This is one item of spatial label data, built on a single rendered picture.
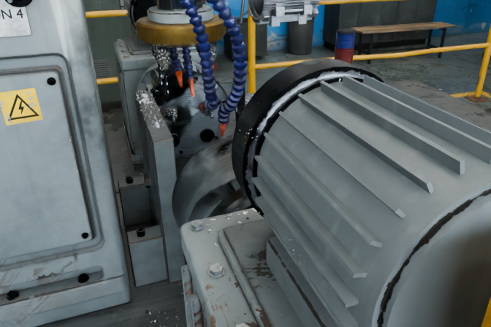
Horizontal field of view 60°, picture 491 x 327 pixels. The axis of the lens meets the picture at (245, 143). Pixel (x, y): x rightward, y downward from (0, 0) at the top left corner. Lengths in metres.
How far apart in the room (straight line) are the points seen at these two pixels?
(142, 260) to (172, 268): 0.07
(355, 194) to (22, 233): 0.65
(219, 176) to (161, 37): 0.30
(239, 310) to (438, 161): 0.24
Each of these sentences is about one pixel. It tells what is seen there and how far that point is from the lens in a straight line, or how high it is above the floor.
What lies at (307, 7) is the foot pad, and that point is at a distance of 1.47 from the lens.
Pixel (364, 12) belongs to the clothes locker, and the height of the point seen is 0.56.
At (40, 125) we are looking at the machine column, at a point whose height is 1.22.
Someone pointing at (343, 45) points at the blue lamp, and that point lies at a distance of 1.39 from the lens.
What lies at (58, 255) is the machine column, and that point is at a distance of 0.87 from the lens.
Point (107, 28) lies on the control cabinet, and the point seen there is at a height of 0.80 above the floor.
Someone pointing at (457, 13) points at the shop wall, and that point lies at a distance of 8.12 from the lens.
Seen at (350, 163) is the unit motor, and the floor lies 1.33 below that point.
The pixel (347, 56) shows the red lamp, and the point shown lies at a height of 1.14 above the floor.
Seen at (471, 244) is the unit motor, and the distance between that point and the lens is 0.27.
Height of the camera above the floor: 1.47
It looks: 26 degrees down
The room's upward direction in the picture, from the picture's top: 1 degrees counter-clockwise
